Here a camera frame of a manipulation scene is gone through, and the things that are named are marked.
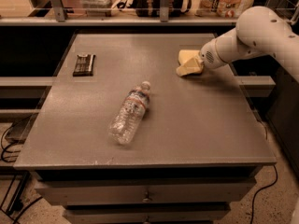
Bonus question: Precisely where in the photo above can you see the black cables on floor left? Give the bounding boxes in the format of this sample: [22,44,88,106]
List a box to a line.
[0,115,43,224]

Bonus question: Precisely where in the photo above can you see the black backpack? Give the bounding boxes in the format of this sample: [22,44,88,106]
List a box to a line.
[117,0,192,17]

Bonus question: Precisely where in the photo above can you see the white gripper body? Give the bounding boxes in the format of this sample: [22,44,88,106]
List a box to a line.
[200,38,226,69]

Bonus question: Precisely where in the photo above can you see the grey drawer cabinet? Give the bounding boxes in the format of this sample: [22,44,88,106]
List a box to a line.
[15,34,276,224]

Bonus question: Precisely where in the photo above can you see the black cable on floor right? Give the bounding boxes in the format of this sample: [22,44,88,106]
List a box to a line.
[249,165,278,224]

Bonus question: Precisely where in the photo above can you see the yellow sponge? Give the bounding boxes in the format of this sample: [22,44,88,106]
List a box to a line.
[178,49,199,65]

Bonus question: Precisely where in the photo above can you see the dark chocolate bar wrapper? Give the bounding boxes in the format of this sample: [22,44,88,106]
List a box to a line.
[73,54,95,77]

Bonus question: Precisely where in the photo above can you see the colourful snack bag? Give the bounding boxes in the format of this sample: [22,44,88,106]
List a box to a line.
[195,0,260,19]

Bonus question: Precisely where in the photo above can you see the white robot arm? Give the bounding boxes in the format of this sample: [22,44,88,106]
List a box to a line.
[176,7,299,81]

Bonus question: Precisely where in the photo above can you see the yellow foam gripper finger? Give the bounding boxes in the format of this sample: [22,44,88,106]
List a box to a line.
[176,56,204,77]

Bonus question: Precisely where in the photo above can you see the clear plastic water bottle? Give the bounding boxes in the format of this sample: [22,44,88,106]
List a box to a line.
[108,81,150,145]

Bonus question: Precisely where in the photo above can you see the metal shelf rail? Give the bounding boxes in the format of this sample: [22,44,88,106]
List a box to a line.
[0,0,237,26]

